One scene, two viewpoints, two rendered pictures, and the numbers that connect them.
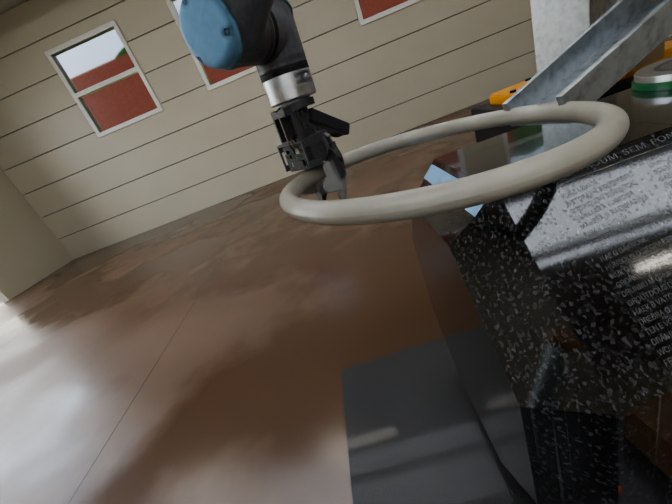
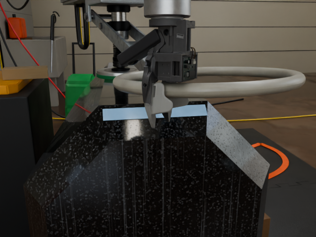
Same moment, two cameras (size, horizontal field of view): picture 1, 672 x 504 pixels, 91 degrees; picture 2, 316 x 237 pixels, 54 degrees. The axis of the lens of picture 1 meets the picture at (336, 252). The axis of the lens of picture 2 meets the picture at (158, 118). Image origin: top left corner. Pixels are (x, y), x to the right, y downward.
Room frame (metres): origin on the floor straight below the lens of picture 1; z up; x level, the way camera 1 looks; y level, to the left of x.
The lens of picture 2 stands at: (0.88, 0.56, 1.02)
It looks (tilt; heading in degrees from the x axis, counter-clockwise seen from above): 17 degrees down; 253
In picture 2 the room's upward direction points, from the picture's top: straight up
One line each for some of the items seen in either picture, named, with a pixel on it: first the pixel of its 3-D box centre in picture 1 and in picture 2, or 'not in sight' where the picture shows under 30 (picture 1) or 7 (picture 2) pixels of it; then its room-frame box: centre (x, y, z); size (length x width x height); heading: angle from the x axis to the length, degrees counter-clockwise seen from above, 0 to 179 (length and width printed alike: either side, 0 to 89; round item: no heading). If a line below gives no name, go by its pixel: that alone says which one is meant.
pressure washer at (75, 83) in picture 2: not in sight; (81, 90); (0.73, -2.39, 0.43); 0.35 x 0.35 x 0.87; 69
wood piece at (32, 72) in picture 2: (616, 60); (26, 72); (1.05, -1.06, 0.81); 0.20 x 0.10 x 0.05; 2
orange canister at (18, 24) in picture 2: not in sight; (18, 27); (1.39, -4.05, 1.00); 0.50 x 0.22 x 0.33; 84
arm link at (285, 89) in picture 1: (291, 89); (168, 7); (0.68, -0.04, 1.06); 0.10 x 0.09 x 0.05; 41
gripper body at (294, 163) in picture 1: (303, 136); (170, 51); (0.68, -0.03, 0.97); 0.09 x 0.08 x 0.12; 131
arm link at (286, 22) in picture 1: (271, 37); not in sight; (0.68, -0.04, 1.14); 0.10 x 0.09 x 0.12; 148
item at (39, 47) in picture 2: not in sight; (41, 68); (1.17, -4.14, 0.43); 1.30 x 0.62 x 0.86; 84
